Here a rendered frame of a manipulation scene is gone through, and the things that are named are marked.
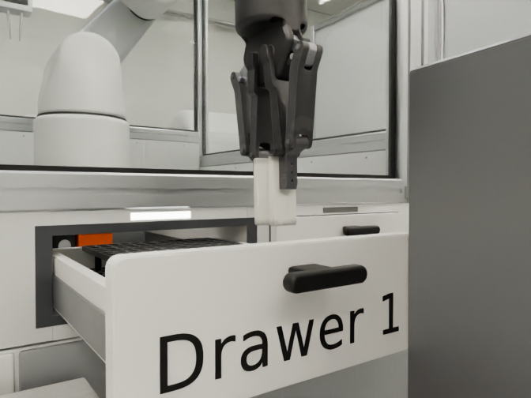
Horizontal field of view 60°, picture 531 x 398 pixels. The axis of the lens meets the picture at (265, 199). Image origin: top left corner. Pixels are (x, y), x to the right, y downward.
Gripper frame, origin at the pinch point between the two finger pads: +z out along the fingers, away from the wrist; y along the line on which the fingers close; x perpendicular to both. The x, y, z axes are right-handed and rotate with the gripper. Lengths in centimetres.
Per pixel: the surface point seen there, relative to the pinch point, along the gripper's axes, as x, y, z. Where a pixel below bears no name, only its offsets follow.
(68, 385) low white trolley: -17.4, -14.2, 20.2
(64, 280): -17.9, -12.9, 8.8
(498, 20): 164, -63, -73
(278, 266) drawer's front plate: -7.4, 10.5, 5.9
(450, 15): 165, -86, -84
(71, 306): -18.1, -8.6, 10.6
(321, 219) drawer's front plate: 20.4, -15.6, 4.0
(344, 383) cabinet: 27.0, -18.3, 32.0
